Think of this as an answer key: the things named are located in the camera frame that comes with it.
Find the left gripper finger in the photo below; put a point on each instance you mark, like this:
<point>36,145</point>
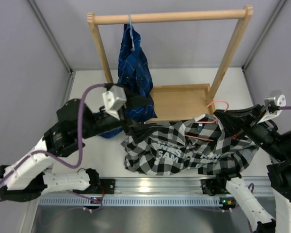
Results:
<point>139,132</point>
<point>135,100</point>

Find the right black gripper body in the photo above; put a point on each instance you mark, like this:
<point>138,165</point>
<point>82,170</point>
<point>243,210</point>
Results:
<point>263,134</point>

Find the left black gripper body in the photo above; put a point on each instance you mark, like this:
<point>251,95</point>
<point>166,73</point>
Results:
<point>104,124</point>

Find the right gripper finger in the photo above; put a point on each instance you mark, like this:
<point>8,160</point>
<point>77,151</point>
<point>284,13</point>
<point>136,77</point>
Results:
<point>252,114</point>
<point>231,121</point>

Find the pink wire hanger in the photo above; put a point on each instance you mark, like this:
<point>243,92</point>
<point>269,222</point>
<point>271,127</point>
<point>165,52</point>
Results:
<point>209,122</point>

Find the black white checked shirt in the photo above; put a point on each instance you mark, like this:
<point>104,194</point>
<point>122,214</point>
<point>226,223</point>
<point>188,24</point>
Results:
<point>168,151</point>

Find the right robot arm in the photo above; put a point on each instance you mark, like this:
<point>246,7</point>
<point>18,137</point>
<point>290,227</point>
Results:
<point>279,174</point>

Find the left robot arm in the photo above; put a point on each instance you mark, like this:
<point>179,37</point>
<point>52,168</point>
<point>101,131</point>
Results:
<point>53,164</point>

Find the blue plaid shirt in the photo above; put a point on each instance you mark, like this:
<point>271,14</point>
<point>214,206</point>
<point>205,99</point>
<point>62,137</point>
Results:
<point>134,75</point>

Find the light blue hanger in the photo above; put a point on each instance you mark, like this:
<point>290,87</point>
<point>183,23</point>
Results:
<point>131,33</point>

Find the wooden clothes rack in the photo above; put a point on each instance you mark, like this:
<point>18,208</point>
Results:
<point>179,93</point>

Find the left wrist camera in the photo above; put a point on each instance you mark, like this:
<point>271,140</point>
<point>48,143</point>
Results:
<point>113,100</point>

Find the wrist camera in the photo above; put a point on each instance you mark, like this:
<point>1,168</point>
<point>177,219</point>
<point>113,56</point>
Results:
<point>113,100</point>
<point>273,103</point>

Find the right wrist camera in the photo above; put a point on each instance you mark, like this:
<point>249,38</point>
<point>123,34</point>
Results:
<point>273,103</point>

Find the aluminium mounting rail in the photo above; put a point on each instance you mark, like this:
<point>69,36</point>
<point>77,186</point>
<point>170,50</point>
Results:
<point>154,186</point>

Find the slotted cable duct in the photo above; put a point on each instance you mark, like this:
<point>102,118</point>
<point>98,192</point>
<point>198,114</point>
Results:
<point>205,201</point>

